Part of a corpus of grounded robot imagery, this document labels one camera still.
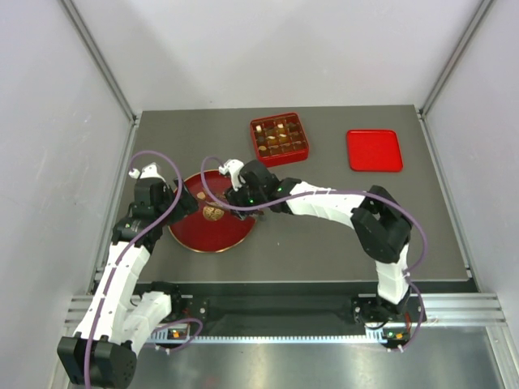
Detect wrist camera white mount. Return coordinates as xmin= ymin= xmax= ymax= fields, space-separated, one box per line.
xmin=218 ymin=159 xmax=244 ymax=191
xmin=128 ymin=162 xmax=165 ymax=182

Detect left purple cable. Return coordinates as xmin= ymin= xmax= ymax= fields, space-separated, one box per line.
xmin=84 ymin=150 xmax=204 ymax=386

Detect round dark red plate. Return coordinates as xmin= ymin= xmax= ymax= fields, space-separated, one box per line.
xmin=169 ymin=173 xmax=256 ymax=253

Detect purple cable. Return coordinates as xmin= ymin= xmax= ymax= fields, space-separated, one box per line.
xmin=200 ymin=156 xmax=429 ymax=276
xmin=84 ymin=150 xmax=204 ymax=386

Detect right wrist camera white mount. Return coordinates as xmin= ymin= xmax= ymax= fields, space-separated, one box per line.
xmin=218 ymin=159 xmax=244 ymax=191

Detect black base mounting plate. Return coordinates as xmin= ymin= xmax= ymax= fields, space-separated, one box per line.
xmin=133 ymin=281 xmax=427 ymax=337

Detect red chocolate box with tray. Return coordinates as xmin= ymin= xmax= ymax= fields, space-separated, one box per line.
xmin=250 ymin=113 xmax=310 ymax=168

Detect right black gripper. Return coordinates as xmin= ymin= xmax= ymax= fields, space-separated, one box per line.
xmin=225 ymin=177 xmax=268 ymax=220

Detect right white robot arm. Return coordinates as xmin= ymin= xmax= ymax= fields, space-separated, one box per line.
xmin=218 ymin=160 xmax=412 ymax=321

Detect red box lid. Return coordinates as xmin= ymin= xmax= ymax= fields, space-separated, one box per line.
xmin=345 ymin=129 xmax=404 ymax=173

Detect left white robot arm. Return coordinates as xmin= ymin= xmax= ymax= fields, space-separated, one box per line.
xmin=57 ymin=173 xmax=199 ymax=388

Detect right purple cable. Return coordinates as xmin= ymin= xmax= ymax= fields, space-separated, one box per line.
xmin=200 ymin=156 xmax=429 ymax=276

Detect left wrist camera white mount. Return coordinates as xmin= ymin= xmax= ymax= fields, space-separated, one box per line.
xmin=128 ymin=162 xmax=165 ymax=182

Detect metal tongs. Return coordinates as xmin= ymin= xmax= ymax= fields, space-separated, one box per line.
xmin=204 ymin=196 xmax=265 ymax=221

